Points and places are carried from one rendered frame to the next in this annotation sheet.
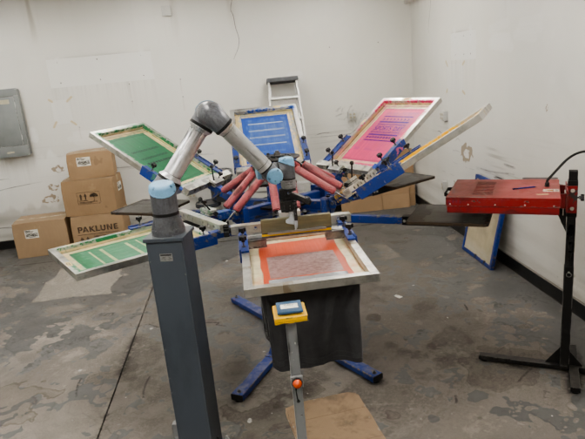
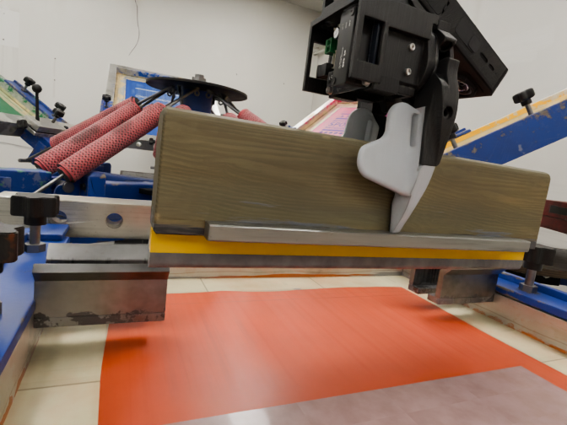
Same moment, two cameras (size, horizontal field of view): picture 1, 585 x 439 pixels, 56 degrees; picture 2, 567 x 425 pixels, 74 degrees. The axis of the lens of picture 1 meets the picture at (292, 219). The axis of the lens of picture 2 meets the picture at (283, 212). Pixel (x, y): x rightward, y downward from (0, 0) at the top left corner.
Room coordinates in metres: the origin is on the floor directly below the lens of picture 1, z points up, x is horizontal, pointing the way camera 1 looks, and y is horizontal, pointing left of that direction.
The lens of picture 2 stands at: (2.41, 0.16, 1.13)
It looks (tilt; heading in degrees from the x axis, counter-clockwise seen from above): 8 degrees down; 341
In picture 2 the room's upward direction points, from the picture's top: 7 degrees clockwise
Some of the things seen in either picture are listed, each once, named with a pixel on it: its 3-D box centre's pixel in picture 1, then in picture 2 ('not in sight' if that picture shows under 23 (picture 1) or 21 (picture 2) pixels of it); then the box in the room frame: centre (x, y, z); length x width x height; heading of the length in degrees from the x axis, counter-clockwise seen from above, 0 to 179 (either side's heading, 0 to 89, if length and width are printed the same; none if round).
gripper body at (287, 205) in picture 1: (288, 199); (384, 21); (2.67, 0.01, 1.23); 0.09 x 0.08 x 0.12; 95
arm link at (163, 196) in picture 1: (163, 196); not in sight; (2.40, 0.56, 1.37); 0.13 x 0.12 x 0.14; 14
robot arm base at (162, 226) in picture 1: (167, 221); not in sight; (2.39, 0.56, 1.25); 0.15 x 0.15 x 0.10
